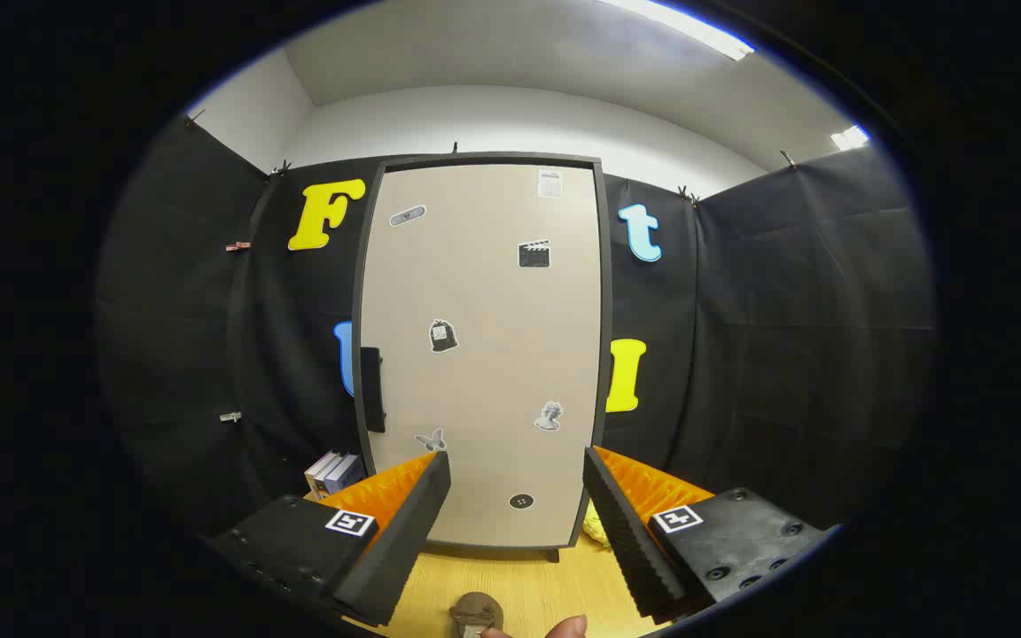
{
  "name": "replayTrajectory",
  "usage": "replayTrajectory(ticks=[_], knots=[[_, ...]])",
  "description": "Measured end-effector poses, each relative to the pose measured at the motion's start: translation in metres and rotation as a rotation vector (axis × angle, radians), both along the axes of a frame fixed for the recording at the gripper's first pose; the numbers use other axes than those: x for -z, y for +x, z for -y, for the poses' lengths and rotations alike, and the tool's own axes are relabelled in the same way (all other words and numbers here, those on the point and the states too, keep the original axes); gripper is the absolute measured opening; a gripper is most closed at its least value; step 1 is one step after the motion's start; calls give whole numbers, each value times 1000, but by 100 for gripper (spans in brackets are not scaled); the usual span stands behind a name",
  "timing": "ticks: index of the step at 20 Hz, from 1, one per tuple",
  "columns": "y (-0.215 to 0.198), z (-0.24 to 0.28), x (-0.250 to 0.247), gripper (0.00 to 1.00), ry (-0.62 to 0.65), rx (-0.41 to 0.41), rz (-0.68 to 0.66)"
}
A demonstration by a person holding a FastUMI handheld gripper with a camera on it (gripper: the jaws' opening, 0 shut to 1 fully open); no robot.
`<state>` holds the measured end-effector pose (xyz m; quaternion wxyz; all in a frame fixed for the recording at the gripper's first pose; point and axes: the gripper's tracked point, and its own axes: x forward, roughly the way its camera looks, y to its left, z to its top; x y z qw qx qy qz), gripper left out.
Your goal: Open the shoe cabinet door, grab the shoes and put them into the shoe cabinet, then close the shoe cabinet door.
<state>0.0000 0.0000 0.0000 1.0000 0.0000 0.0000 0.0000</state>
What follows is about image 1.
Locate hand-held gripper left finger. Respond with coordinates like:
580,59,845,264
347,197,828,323
209,450,452,628

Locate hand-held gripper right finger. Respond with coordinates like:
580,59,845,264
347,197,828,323
583,446,839,621

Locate brown fuzzy shoe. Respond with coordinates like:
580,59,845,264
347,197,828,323
450,592,505,638

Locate dark grey shoe cabinet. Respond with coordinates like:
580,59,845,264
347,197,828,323
351,152,614,564

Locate yellow pineapple plush toy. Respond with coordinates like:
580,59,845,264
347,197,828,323
581,503,611,547

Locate lavender cover book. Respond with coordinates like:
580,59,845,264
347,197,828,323
324,455,368,497

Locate white spine book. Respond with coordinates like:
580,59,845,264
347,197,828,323
305,452,343,497

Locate black backdrop cloth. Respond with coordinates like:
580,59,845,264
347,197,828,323
94,115,935,568

